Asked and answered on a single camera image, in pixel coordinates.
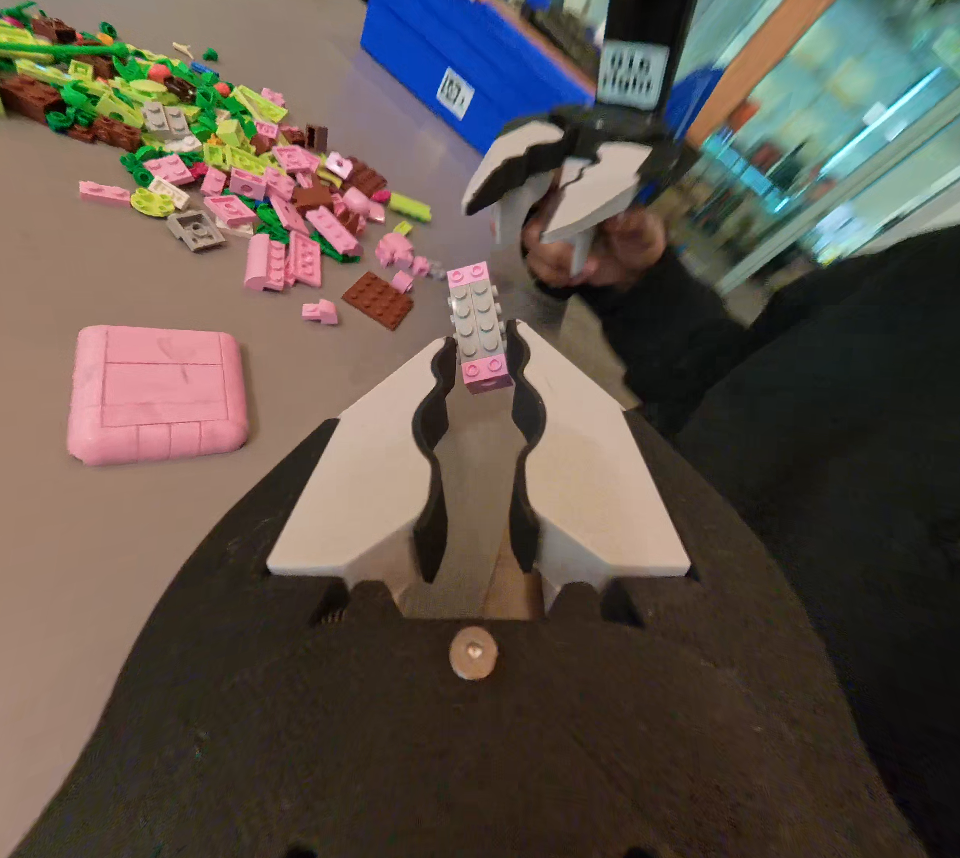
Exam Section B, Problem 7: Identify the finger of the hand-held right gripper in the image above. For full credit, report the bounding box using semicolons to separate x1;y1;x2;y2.
461;119;569;246
541;144;652;243

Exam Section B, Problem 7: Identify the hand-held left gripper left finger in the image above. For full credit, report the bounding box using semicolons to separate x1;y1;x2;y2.
267;339;456;608

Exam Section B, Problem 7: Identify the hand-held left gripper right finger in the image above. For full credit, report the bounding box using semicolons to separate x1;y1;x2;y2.
510;322;691;612

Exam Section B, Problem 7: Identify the pink rounded tile block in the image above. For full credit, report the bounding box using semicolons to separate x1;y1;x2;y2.
66;324;251;467

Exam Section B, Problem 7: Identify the pile of mixed toy bricks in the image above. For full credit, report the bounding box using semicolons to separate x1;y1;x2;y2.
0;0;436;330

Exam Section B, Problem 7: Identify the person's right forearm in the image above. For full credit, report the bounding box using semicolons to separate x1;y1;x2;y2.
600;243;759;424

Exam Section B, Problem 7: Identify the person's right hand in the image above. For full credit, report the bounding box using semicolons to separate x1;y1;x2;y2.
525;206;669;289

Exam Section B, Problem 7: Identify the blue plastic bin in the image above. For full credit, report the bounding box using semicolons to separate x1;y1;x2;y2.
360;0;725;154

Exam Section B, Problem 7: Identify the brown square studded plate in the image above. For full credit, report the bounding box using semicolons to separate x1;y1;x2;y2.
342;270;416;332

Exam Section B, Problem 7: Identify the wide pink plate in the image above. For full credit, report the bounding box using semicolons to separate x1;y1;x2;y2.
287;230;324;289

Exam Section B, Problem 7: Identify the person's black jacket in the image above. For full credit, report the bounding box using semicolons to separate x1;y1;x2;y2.
622;224;960;858

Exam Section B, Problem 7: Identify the grey square plate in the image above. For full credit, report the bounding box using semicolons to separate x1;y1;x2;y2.
165;209;227;255

